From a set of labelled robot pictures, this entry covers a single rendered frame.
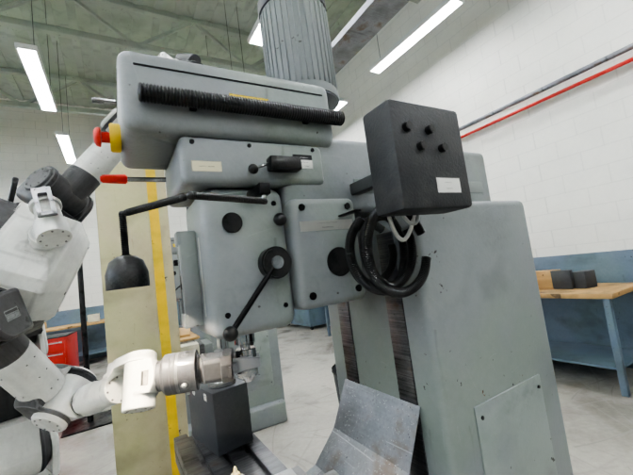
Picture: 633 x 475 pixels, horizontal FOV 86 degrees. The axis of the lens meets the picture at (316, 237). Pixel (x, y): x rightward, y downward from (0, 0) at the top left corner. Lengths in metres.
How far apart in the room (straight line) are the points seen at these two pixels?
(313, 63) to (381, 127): 0.38
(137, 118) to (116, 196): 1.88
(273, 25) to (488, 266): 0.88
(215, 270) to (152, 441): 2.06
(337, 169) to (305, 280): 0.30
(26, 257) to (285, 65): 0.78
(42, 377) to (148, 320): 1.55
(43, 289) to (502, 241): 1.18
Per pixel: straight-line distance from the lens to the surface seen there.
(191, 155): 0.74
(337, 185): 0.88
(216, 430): 1.23
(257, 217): 0.77
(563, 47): 5.15
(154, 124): 0.75
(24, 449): 1.38
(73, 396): 1.07
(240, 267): 0.74
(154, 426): 2.67
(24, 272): 1.00
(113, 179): 0.93
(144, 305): 2.53
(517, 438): 1.15
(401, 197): 0.64
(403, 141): 0.67
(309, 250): 0.78
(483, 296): 1.02
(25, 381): 1.02
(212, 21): 7.71
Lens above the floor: 1.43
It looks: 5 degrees up
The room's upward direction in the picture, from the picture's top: 7 degrees counter-clockwise
